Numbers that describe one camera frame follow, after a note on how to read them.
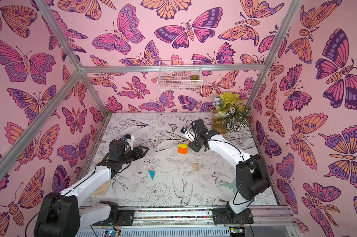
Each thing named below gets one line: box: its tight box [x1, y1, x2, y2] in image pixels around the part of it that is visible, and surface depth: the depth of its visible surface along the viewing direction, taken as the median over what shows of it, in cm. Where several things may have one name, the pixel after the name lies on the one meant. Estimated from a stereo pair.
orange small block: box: [178, 147, 188, 155], surface depth 99 cm
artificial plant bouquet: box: [213, 91, 252, 133], surface depth 92 cm
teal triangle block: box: [148, 169, 156, 180], surface depth 90 cm
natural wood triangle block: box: [191, 162, 199, 172], surface depth 93 cm
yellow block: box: [178, 143, 188, 149], surface depth 100 cm
